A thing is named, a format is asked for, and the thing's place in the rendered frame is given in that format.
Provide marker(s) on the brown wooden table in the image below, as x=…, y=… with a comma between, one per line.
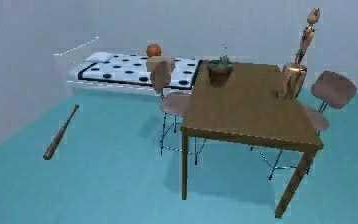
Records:
x=240, y=106

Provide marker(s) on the orange ball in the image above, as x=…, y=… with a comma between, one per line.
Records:
x=153, y=50

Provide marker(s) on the white pillow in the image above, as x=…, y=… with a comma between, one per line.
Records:
x=99, y=57

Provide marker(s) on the green plant in brown pot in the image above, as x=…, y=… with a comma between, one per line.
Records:
x=219, y=68

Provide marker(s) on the white bed with black dots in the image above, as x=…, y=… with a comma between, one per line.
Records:
x=127, y=71

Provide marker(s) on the brown baseball bat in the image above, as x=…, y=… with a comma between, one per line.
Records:
x=59, y=135

